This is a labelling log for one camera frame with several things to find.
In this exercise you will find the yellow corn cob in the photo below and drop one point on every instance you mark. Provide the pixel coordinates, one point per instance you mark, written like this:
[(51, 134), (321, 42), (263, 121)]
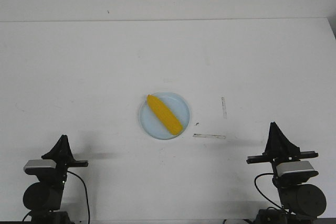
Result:
[(164, 114)]

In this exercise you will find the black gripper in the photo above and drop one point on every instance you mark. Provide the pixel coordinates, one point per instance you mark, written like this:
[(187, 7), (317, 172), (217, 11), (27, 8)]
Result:
[(57, 151), (290, 151)]

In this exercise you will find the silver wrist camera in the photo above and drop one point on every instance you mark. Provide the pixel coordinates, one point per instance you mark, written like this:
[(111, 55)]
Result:
[(39, 166), (297, 167)]

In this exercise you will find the clear tape strip horizontal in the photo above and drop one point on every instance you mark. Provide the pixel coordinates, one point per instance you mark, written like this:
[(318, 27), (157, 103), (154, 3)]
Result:
[(214, 136)]

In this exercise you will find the light blue round plate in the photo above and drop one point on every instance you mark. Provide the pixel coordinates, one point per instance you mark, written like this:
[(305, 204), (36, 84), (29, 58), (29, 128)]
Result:
[(152, 125)]

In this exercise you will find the clear tape strip vertical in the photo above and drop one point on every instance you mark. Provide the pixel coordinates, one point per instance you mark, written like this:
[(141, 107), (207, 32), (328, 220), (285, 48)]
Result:
[(224, 107)]

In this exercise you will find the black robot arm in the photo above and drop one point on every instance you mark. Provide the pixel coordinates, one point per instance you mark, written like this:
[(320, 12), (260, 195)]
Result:
[(43, 198), (300, 202)]

